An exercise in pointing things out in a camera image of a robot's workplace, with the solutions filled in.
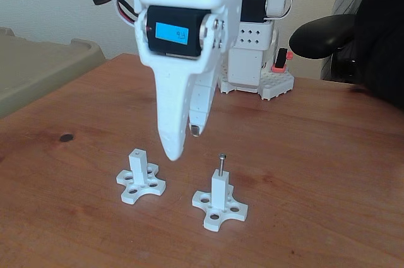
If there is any beige plastic bin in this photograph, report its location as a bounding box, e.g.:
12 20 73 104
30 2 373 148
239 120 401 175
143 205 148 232
0 26 107 118

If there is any orange and black clamp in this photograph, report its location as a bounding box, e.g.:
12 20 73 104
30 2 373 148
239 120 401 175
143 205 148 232
271 47 294 75

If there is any white perforated base plate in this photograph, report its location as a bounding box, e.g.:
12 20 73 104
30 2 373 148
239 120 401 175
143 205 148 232
217 62 296 102

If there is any person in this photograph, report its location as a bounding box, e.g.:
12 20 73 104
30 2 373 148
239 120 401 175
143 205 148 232
353 0 404 111

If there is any black office chair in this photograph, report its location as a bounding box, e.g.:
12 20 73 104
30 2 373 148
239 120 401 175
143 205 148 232
288 13 359 84

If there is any white cross-base post stand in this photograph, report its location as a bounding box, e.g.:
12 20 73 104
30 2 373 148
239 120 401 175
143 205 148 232
116 148 167 205
191 168 249 231

